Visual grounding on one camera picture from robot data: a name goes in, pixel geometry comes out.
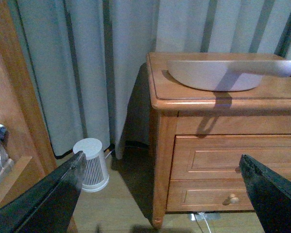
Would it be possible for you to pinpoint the beige plastic dustpan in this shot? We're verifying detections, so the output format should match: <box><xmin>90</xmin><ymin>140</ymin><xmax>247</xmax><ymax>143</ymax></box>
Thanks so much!
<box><xmin>167</xmin><ymin>60</ymin><xmax>291</xmax><ymax>92</ymax></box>

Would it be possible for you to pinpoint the wooden nightstand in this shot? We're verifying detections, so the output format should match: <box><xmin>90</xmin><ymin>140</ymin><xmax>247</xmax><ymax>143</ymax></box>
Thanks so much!
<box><xmin>146</xmin><ymin>52</ymin><xmax>291</xmax><ymax>229</ymax></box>

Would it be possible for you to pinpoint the white cylindrical air purifier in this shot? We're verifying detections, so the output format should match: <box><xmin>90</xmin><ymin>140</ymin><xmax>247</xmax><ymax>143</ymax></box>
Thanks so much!
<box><xmin>73</xmin><ymin>138</ymin><xmax>110</xmax><ymax>193</ymax></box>

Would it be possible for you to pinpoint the wooden drawer knob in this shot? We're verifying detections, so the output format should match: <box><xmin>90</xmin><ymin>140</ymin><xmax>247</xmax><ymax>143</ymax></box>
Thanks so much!
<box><xmin>223</xmin><ymin>194</ymin><xmax>239</xmax><ymax>205</ymax></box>

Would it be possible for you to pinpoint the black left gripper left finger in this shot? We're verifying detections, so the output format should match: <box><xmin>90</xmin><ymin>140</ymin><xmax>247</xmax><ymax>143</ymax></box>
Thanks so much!
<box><xmin>0</xmin><ymin>151</ymin><xmax>86</xmax><ymax>233</ymax></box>

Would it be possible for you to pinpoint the floor power socket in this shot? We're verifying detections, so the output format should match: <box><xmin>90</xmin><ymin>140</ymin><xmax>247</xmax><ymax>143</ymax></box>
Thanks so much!
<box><xmin>188</xmin><ymin>213</ymin><xmax>221</xmax><ymax>221</ymax></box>

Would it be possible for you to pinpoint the white cable on floor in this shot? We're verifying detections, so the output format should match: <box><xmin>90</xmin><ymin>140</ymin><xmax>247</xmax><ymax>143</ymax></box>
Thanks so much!
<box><xmin>197</xmin><ymin>212</ymin><xmax>213</xmax><ymax>233</ymax></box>

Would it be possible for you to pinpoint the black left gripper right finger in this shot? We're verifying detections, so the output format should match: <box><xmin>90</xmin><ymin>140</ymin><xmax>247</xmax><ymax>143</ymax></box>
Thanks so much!
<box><xmin>239</xmin><ymin>154</ymin><xmax>291</xmax><ymax>233</ymax></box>

